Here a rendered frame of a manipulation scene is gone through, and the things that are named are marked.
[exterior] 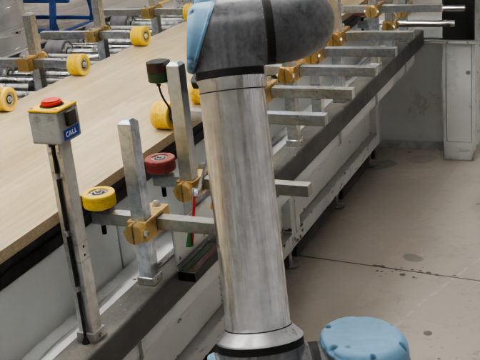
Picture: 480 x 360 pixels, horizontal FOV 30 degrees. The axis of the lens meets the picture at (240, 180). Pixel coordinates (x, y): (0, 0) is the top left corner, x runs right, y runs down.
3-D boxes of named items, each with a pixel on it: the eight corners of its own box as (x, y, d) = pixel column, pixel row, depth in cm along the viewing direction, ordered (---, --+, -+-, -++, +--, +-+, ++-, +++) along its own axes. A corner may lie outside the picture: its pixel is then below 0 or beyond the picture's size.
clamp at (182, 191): (214, 183, 238) (212, 166, 236) (192, 203, 226) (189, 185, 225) (196, 182, 240) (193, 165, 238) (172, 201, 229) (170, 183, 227)
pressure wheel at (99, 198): (115, 223, 225) (108, 181, 221) (125, 235, 218) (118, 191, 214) (84, 231, 222) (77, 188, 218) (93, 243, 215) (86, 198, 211)
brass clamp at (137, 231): (173, 223, 217) (171, 203, 215) (146, 246, 205) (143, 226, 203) (151, 221, 219) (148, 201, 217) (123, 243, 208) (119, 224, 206)
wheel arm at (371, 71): (378, 74, 284) (378, 63, 283) (375, 77, 281) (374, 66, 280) (234, 72, 304) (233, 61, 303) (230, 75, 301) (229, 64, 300)
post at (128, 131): (163, 305, 218) (137, 116, 201) (157, 312, 215) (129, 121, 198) (151, 303, 219) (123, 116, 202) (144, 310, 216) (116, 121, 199)
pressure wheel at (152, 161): (184, 191, 241) (179, 151, 237) (171, 203, 235) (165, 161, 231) (158, 189, 245) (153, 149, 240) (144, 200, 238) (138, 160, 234)
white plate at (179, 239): (221, 223, 243) (217, 189, 239) (177, 266, 221) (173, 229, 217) (219, 223, 243) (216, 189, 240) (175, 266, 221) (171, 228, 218)
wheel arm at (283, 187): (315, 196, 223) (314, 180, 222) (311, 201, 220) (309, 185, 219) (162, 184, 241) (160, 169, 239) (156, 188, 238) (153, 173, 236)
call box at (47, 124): (83, 137, 178) (76, 99, 176) (63, 148, 172) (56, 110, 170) (53, 136, 181) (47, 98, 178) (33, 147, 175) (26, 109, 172)
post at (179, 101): (205, 237, 236) (184, 59, 219) (199, 243, 233) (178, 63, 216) (193, 236, 238) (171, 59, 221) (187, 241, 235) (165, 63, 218)
